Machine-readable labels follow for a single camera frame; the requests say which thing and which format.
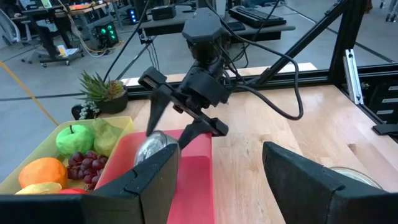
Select green apple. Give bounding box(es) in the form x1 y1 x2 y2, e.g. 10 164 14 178
55 124 96 159

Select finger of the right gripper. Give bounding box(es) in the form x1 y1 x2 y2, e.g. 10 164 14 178
145 88 172 138
177 119 215 151

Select small black box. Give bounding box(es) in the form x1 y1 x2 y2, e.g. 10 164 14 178
151 4 177 21

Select computer with green lights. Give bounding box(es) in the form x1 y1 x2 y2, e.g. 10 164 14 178
94 21 119 48

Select person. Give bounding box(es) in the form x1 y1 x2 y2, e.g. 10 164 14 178
6 0 32 19

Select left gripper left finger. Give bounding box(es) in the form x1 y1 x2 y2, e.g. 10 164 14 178
0 142 181 224

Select red plastic tray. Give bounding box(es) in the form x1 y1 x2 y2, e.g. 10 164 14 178
94 129 216 224

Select grey background desk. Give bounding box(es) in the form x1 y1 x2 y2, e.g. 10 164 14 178
139 0 296 43

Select black aluminium table frame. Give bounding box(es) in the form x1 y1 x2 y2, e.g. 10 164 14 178
126 0 398 136

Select orange fruit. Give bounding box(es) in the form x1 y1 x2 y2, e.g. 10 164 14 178
18 157 68 189

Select silver frame bracket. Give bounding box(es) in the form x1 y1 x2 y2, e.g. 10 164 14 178
343 49 365 106

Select blue salmon can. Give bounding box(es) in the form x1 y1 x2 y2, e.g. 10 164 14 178
329 166 384 191

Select red apple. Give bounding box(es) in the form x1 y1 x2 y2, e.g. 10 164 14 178
58 187 90 196

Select cluttered background desk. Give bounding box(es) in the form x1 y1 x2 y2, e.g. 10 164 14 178
21 0 109 68

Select red grapes bunch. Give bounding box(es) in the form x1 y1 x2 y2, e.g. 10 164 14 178
67 151 109 191

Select yellow banana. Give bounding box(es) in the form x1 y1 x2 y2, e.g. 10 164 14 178
14 182 63 196

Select white office chair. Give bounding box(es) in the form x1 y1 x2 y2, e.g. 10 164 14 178
0 8 24 44

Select potted succulent plant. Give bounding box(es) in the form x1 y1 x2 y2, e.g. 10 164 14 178
77 70 129 121

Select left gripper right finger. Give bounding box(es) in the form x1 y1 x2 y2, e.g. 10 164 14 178
262 141 398 224

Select yellow-green plastic tray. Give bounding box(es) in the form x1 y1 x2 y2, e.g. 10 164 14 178
0 116 135 196

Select green pear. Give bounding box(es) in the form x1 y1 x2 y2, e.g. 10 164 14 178
91 117 124 158

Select black keyboard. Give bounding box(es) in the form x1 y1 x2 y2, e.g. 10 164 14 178
229 6 287 29

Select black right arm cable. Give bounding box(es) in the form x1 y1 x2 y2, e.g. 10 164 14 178
217 18 305 121

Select black hanging cable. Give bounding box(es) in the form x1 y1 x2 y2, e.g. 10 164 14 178
102 0 152 83

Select green label can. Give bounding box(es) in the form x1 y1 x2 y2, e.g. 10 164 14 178
133 130 180 167

